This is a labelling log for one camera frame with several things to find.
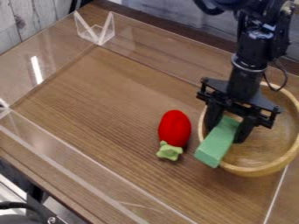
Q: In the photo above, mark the red plush strawberry toy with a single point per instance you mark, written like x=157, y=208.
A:
x=174, y=132

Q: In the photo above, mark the brown wooden bowl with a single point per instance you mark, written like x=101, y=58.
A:
x=270, y=149

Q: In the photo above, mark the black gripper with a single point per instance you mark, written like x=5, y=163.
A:
x=258, y=110

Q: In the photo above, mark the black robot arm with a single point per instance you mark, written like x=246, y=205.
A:
x=263, y=40

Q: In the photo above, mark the black metal stand bracket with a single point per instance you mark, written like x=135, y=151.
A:
x=24, y=209

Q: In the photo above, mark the green foam stick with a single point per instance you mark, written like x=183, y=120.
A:
x=216, y=143

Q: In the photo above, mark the clear acrylic tray wall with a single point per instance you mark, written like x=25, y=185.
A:
x=85, y=88

